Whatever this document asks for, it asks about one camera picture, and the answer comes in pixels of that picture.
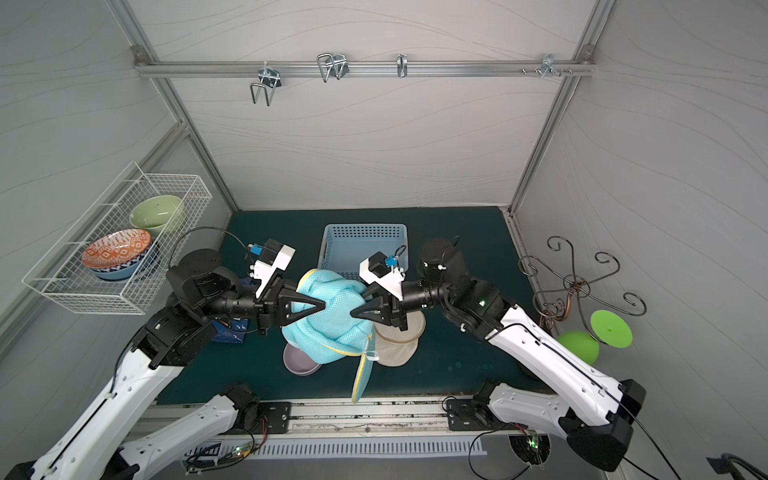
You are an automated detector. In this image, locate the middle metal hook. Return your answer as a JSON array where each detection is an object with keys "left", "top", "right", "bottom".
[{"left": 316, "top": 53, "right": 349, "bottom": 83}]

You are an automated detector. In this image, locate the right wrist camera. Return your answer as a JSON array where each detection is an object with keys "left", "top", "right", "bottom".
[{"left": 358, "top": 252, "right": 405, "bottom": 300}]

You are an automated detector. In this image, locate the aluminium top rail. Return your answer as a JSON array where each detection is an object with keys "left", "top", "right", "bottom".
[{"left": 135, "top": 57, "right": 597, "bottom": 80}]

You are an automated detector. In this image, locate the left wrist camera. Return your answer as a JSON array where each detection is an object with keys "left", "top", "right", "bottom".
[{"left": 249, "top": 239, "right": 295, "bottom": 299}]

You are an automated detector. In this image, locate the black scrolled metal stand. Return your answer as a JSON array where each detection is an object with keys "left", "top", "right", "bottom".
[{"left": 517, "top": 235, "right": 648, "bottom": 345}]

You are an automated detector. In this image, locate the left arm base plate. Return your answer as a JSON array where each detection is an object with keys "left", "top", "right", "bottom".
[{"left": 244, "top": 401, "right": 292, "bottom": 435}]

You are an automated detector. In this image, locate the green round disc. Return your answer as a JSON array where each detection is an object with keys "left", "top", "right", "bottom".
[{"left": 590, "top": 310, "right": 633, "bottom": 349}]

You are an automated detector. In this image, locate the blue snack bag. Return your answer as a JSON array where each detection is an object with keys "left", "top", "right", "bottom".
[{"left": 212, "top": 319, "right": 249, "bottom": 344}]

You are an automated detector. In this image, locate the lilac ceramic bowl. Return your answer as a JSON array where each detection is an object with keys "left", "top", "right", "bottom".
[{"left": 282, "top": 344, "right": 321, "bottom": 377}]

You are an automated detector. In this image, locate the blue bowl under orange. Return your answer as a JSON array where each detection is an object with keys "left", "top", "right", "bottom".
[{"left": 91, "top": 251, "right": 157, "bottom": 281}]

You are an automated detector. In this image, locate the cream mesh laundry bag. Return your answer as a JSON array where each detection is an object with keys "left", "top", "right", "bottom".
[{"left": 374, "top": 311, "right": 426, "bottom": 368}]

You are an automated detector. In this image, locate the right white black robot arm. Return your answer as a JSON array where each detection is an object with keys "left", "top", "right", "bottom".
[{"left": 350, "top": 238, "right": 646, "bottom": 472}]

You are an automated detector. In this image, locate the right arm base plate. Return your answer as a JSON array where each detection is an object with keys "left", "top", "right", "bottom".
[{"left": 441, "top": 396, "right": 498, "bottom": 432}]

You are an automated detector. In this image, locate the white wire wall basket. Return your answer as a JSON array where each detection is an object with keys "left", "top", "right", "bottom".
[{"left": 22, "top": 163, "right": 212, "bottom": 315}]

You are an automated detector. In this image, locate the aluminium front rail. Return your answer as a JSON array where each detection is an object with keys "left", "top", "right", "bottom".
[{"left": 131, "top": 392, "right": 571, "bottom": 442}]

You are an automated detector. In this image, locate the light blue plastic basket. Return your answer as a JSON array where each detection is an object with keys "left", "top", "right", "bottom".
[{"left": 317, "top": 223, "right": 409, "bottom": 280}]

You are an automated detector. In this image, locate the aluminium rail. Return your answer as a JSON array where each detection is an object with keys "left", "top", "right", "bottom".
[
  {"left": 131, "top": 392, "right": 571, "bottom": 442},
  {"left": 135, "top": 57, "right": 597, "bottom": 80}
]

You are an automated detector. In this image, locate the green ceramic bowl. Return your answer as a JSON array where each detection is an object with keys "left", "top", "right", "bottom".
[{"left": 129, "top": 195, "right": 186, "bottom": 238}]

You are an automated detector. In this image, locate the small metal hook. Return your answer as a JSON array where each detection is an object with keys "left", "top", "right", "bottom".
[{"left": 396, "top": 54, "right": 408, "bottom": 78}]

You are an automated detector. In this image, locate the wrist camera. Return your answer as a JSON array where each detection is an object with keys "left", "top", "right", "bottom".
[
  {"left": 249, "top": 239, "right": 295, "bottom": 299},
  {"left": 358, "top": 252, "right": 405, "bottom": 300}
]

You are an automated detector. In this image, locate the dark green table mat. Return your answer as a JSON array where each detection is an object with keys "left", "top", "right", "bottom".
[{"left": 158, "top": 207, "right": 537, "bottom": 404}]

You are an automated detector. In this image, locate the right metal hook bracket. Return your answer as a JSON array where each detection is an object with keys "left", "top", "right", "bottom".
[{"left": 520, "top": 55, "right": 573, "bottom": 78}]

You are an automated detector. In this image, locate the white slotted cable duct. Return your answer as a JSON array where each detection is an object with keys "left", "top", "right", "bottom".
[{"left": 179, "top": 436, "right": 488, "bottom": 462}]

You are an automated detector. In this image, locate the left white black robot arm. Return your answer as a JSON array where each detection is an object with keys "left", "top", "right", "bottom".
[{"left": 7, "top": 245, "right": 326, "bottom": 479}]

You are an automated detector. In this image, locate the teal mesh laundry bag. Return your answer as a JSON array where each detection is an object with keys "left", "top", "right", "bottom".
[{"left": 282, "top": 269, "right": 378, "bottom": 403}]

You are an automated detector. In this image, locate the left double metal hook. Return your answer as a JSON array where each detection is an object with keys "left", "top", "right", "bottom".
[{"left": 250, "top": 65, "right": 282, "bottom": 106}]

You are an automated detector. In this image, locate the orange patterned bowl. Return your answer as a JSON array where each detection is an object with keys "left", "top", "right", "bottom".
[{"left": 81, "top": 228, "right": 152, "bottom": 270}]

